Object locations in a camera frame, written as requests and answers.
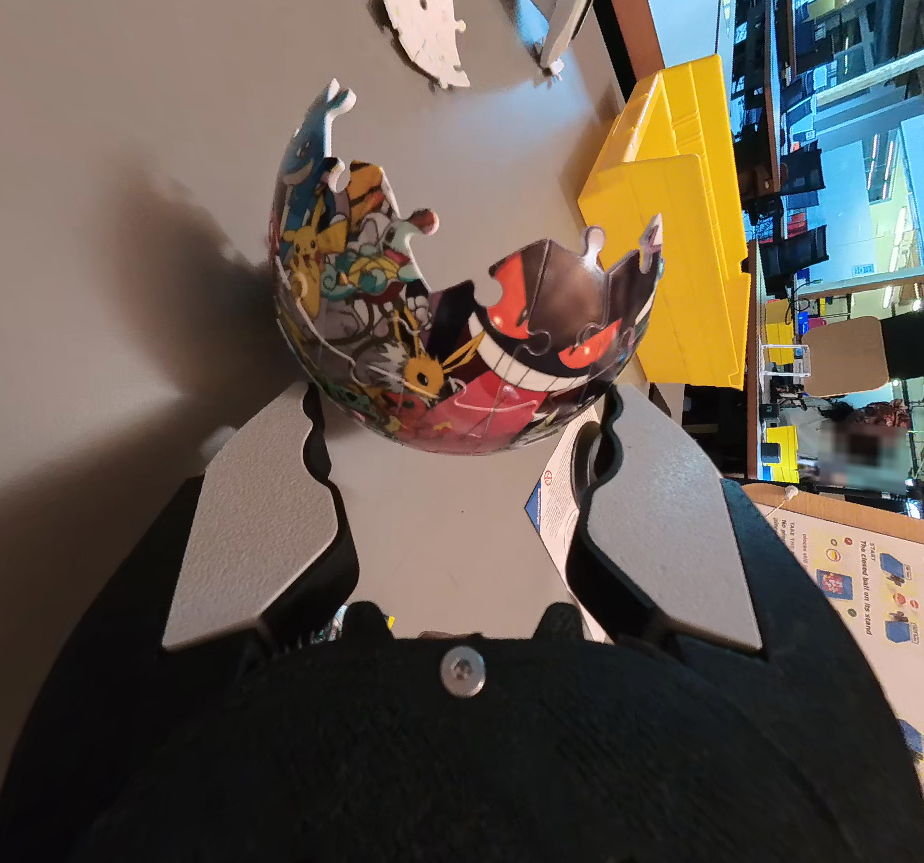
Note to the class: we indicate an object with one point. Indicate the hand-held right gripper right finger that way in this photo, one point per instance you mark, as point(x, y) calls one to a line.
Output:
point(671, 538)

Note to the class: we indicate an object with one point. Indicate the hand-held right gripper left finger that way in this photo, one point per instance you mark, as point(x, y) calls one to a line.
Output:
point(260, 538)

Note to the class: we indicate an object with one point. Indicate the white puzzle piece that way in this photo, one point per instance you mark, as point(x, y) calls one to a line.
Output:
point(426, 33)
point(554, 71)

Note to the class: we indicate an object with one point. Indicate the colourful cartoon puzzle ball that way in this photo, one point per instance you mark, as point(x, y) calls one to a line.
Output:
point(447, 343)

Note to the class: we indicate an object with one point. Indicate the black round ball stand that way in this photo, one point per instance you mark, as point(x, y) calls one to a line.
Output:
point(585, 451)

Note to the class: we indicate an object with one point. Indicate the white printed instruction sheet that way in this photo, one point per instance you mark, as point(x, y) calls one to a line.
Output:
point(556, 516)

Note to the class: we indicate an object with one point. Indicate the brown cardboard board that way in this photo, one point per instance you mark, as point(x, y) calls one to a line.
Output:
point(830, 502)

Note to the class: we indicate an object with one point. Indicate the white printed task card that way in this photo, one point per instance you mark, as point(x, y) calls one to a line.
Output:
point(859, 588)

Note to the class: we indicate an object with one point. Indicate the yellow plastic bin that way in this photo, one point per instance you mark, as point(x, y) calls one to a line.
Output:
point(678, 227)

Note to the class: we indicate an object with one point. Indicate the brown rounded panel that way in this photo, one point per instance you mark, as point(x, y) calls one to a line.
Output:
point(844, 357)

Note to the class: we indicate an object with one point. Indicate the black rectangular panel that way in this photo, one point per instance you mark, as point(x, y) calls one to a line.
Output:
point(906, 343)

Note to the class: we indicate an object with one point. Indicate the brown wooden post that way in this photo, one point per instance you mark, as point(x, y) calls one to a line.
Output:
point(639, 4)

